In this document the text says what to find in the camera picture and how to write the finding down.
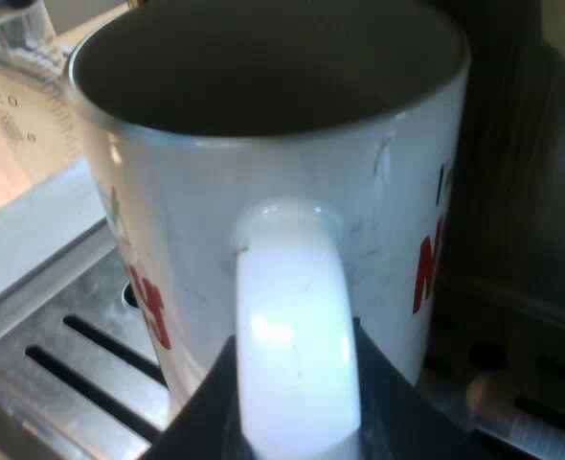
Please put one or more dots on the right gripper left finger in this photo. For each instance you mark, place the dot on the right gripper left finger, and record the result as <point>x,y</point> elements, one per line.
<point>206,421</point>

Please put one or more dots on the white mug with red and black print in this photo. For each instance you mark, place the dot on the white mug with red and black print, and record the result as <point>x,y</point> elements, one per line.
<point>292,191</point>

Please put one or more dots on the steel espresso machine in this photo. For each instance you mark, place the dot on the steel espresso machine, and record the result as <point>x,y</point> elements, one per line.
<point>72,297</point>

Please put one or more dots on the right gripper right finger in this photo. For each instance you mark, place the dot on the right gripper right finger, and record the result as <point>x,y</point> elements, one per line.
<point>397,421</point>

